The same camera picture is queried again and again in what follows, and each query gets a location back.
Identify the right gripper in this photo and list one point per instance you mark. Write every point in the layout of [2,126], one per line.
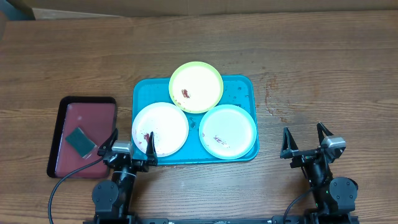
[290,150]

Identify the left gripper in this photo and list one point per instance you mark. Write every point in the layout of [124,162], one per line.
[141,165]

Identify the white plate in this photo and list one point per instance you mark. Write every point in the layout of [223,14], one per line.
[167,122]

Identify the green scrub sponge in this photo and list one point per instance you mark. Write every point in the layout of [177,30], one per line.
[81,143]

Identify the yellow-green plate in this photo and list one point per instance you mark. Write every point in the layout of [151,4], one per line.
[196,87]

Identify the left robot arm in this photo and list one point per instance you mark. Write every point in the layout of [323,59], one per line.
[112,198]

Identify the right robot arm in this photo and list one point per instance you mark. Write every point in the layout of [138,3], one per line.
[334,196]

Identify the black tray with red water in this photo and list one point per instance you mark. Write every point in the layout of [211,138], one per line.
[95,115]

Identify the light blue plate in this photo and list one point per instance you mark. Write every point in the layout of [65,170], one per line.
[227,132]

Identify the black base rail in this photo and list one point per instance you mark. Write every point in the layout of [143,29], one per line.
[278,219]

